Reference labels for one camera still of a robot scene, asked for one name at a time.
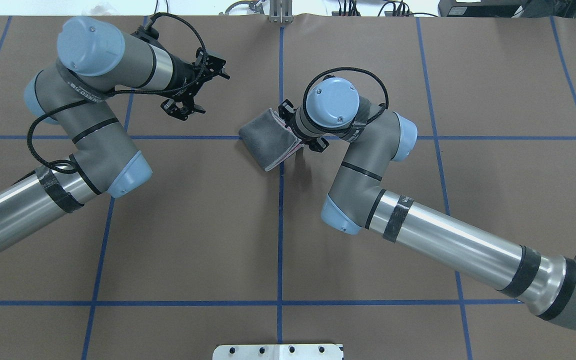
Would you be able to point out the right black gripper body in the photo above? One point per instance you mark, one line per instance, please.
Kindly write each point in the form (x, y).
(318, 144)

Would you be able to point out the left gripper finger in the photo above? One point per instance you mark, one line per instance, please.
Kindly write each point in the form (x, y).
(183, 110)

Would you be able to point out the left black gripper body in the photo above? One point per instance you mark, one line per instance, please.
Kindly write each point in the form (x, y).
(181, 75)

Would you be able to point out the pink and grey towel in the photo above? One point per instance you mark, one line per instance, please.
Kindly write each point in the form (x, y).
(269, 140)

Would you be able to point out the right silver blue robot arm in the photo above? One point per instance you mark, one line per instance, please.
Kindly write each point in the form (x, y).
(357, 200)

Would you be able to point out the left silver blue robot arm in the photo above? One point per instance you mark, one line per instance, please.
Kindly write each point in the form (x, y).
(79, 145)

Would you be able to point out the black power box with label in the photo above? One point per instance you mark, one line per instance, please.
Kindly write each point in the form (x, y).
(478, 8)

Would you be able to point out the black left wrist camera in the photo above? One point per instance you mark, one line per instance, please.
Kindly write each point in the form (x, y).
(209, 65)

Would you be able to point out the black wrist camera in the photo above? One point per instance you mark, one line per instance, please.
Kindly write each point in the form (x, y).
(286, 111)
(209, 65)

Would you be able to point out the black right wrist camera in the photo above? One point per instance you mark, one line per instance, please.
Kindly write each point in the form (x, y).
(286, 111)

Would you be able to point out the aluminium frame post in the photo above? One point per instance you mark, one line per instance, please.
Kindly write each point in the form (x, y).
(280, 12)

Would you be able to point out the white camera stand pillar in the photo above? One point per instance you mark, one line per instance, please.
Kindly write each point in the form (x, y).
(295, 351)

